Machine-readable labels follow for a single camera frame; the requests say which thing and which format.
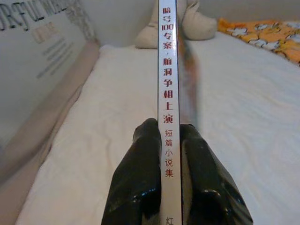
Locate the white grey paisley quilt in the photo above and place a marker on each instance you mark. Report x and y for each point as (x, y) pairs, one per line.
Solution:
(35, 47)

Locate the beige plush toy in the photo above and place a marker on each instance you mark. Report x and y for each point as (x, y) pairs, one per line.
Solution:
(199, 23)

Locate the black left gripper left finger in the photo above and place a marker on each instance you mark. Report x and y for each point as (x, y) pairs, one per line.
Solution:
(136, 182)

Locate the white quilted bed sheet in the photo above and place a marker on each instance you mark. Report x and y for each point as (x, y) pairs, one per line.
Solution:
(234, 117)

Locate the yellow cartoon print duvet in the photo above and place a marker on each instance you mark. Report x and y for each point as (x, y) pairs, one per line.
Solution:
(269, 35)

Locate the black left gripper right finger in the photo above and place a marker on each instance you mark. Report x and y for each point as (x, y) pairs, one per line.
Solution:
(206, 187)

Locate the dark red cover book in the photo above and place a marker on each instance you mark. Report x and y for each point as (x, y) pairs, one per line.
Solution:
(168, 70)

